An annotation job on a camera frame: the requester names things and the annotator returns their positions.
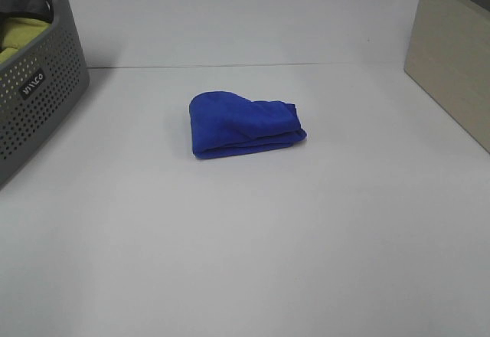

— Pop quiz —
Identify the blue microfibre towel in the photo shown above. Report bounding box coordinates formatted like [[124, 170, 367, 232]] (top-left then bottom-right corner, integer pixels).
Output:
[[189, 91, 307, 159]]

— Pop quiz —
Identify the black cloth in basket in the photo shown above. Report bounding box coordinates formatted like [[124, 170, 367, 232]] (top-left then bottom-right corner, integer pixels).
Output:
[[1, 0, 54, 25]]

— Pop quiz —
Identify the grey perforated plastic basket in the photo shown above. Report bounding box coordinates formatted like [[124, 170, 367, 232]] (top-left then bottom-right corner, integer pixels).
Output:
[[1, 0, 90, 184]]

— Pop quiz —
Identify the yellow-green towel in basket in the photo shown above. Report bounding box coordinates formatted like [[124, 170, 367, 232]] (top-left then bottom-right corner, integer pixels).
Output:
[[1, 18, 51, 63]]

